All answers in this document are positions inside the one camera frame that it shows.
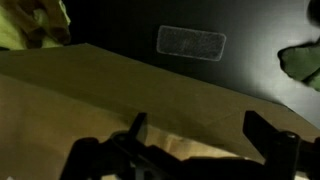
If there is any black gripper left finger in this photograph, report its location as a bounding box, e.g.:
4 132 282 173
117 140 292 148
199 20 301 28
128 112 148 142

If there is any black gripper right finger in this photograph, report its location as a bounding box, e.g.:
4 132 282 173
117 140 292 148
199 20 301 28
242 111 281 154

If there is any yellow green cloth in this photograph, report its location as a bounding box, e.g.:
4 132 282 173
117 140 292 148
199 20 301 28
0 0 71 49

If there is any large cardboard box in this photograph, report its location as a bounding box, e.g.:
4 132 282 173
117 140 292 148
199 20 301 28
0 44 319 180

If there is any black rectangular sponge block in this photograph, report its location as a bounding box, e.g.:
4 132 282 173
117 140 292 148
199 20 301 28
156 25 227 61

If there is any green cloth toy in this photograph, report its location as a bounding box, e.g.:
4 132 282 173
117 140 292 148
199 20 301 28
277 41 320 91

